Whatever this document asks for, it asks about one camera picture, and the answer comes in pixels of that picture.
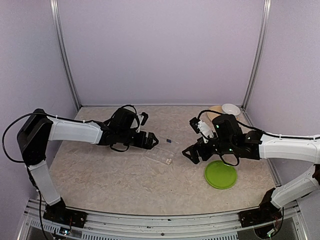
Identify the left aluminium frame post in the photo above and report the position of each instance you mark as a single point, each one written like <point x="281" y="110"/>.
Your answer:
<point x="54" y="5"/>

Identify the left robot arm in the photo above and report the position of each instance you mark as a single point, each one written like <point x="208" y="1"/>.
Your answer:
<point x="123" y="127"/>

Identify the beige wooden plate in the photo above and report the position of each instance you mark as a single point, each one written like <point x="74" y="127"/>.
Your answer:
<point x="214" y="112"/>

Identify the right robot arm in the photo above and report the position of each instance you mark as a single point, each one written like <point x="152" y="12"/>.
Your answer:
<point x="227" y="138"/>

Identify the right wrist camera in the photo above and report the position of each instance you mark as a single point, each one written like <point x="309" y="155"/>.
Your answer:
<point x="208" y="136"/>

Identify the right aluminium frame post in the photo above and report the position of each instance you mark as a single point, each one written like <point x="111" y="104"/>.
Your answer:
<point x="258" y="54"/>

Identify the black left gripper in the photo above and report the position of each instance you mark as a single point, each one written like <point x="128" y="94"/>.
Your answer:
<point x="148" y="145"/>

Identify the clear plastic pill organizer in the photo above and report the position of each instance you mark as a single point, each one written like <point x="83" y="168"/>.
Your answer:
<point x="167" y="148"/>

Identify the white ceramic bowl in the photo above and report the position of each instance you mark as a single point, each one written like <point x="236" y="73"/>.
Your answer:
<point x="231" y="109"/>

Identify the aluminium frame post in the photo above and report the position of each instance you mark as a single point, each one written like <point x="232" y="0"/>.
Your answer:
<point x="54" y="5"/>
<point x="258" y="54"/>

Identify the green plate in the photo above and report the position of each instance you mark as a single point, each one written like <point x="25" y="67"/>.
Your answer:
<point x="220" y="176"/>

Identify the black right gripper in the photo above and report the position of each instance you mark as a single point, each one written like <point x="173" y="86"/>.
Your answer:
<point x="200" y="145"/>

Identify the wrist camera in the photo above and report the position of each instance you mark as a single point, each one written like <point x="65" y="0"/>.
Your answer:
<point x="208" y="136"/>
<point x="142" y="119"/>

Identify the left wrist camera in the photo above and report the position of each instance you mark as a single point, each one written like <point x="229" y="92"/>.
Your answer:
<point x="142" y="119"/>

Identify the front aluminium rail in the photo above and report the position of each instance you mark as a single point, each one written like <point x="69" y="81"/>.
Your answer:
<point x="114" y="226"/>

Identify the white pills in organizer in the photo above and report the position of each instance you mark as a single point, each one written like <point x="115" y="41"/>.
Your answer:
<point x="168" y="161"/>

